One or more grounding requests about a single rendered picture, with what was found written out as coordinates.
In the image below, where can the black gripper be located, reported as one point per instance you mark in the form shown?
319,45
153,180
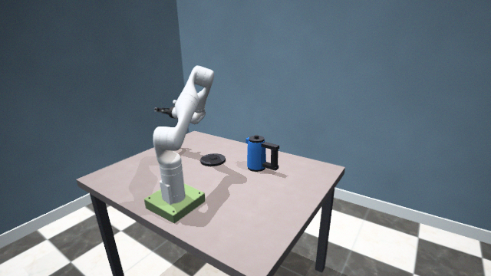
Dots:
167,111

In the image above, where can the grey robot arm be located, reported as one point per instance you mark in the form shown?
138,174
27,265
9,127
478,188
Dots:
189,108

